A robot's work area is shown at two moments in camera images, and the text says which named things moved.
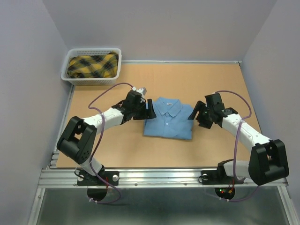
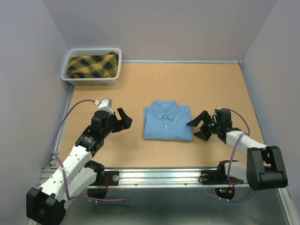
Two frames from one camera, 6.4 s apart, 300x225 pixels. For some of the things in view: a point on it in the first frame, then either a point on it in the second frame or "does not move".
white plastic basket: (107, 81) does not move
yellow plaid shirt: (101, 65) does not move
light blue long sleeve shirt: (171, 120) does not move
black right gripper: (200, 106) to (203, 116)
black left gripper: (149, 113) to (125, 123)
